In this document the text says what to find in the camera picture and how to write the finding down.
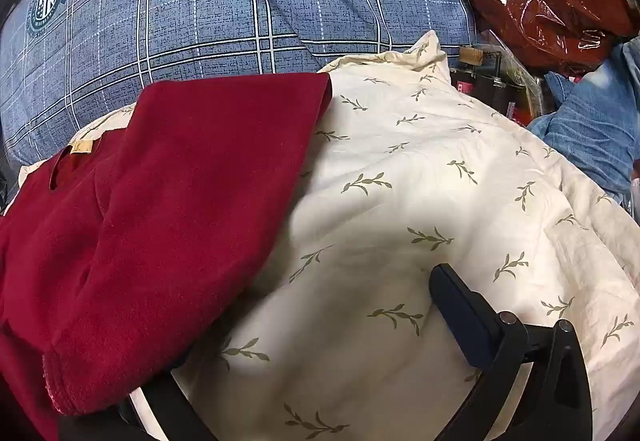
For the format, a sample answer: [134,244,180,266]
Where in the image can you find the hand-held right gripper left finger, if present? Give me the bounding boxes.
[59,355,217,441]

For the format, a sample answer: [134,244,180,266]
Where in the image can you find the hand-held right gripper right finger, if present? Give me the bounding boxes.
[429,263,594,441]

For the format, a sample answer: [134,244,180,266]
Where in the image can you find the dark red sweater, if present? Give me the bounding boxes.
[0,71,333,441]

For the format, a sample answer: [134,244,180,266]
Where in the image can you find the cream leaf-print bed sheet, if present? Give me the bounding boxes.
[17,30,640,441]

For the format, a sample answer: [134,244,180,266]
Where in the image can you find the blue denim jeans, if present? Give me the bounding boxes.
[527,38,640,208]

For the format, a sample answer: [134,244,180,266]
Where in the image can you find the dark packaged goods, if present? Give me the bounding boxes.
[447,43,557,124]

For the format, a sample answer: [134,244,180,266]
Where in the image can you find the blue plaid quilt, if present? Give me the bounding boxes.
[0,0,481,162]

